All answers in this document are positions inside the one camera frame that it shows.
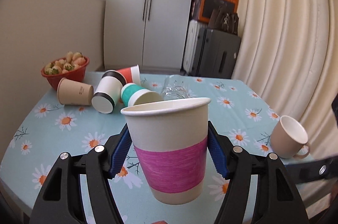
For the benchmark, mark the beige paper cup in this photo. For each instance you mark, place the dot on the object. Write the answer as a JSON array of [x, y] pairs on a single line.
[[71, 92]]

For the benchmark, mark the operator hand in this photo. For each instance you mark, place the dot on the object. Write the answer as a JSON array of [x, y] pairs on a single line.
[[160, 222]]

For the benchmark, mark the cream curtain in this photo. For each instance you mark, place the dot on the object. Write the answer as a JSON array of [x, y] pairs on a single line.
[[288, 56]]

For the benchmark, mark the clear glass mug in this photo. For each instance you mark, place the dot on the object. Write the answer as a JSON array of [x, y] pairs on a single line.
[[174, 87]]

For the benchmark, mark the white pink paper cup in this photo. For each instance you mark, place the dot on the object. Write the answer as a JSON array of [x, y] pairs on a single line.
[[170, 140]]

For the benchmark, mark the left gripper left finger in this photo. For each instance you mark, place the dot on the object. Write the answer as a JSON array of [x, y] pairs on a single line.
[[60, 199]]

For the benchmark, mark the beige ceramic mug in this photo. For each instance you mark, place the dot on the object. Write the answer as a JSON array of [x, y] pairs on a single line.
[[289, 139]]

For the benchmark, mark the red fruit bowl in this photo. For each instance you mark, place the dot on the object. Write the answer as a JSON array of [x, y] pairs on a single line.
[[72, 66]]

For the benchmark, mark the dark grey suitcase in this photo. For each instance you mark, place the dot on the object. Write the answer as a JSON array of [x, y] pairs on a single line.
[[215, 54]]

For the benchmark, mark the white tall cabinet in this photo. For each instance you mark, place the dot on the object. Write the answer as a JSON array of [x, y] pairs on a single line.
[[147, 33]]

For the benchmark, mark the white suitcase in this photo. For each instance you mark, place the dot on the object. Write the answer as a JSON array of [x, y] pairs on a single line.
[[191, 41]]

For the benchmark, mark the black white paper cup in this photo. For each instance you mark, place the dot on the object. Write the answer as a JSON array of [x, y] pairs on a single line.
[[107, 93]]

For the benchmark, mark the teal white paper cup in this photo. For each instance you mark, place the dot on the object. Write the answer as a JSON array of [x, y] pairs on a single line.
[[133, 94]]

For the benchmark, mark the floral light blue tablecloth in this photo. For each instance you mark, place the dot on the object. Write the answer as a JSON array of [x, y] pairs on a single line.
[[51, 128]]

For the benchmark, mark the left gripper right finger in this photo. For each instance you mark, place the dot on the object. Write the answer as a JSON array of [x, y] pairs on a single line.
[[277, 197]]

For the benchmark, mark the red white paper cup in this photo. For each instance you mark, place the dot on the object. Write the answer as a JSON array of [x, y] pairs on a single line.
[[131, 74]]

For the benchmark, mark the brown handbag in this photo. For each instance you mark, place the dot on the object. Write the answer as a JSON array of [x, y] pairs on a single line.
[[224, 21]]

